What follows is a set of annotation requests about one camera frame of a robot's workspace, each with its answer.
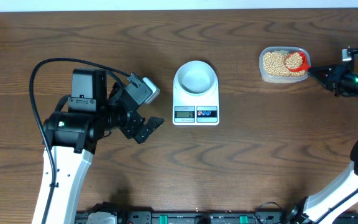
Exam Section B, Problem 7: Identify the red measuring scoop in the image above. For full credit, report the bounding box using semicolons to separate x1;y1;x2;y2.
284;52;310;72

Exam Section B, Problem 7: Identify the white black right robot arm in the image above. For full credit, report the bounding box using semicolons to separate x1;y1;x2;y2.
282;63;358;223

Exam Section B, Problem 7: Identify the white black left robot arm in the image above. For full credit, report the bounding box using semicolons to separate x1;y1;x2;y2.
32;68;164;223

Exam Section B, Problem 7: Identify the white digital kitchen scale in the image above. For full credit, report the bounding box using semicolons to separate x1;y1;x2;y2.
172;76;219;126

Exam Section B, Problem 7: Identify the grey round bowl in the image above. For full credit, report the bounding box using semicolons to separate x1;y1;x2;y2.
175;60;218;95

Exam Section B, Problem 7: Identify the clear plastic soybean container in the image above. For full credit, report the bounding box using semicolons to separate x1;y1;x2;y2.
259;47;311;83

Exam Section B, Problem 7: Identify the soybeans pile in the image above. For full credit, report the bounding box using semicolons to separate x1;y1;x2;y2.
262;52;306;77

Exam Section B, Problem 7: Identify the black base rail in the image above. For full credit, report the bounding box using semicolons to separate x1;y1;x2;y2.
75;201;358;224

